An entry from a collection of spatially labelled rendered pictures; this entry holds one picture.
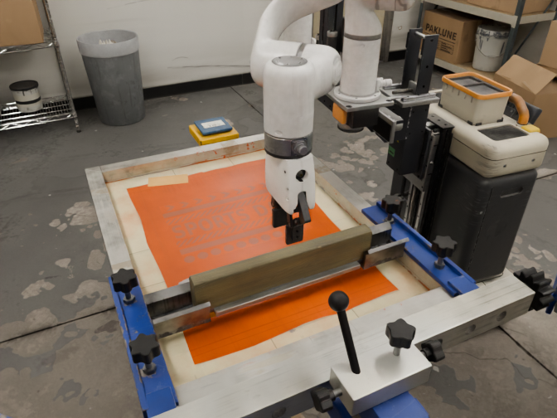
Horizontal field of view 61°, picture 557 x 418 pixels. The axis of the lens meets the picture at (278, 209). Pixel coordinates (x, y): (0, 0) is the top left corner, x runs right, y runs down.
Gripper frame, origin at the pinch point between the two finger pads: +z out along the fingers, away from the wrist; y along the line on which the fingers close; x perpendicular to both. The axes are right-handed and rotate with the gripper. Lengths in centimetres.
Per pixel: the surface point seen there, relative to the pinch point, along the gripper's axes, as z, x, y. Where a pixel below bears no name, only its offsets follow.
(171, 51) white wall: 75, -67, 368
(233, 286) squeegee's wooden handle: 8.6, 11.2, -1.7
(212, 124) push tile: 15, -11, 78
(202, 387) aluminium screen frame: 12.4, 21.7, -15.9
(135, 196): 16, 19, 48
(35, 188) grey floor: 113, 61, 242
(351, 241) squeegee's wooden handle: 6.9, -12.8, -1.7
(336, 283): 16.2, -10.0, -1.9
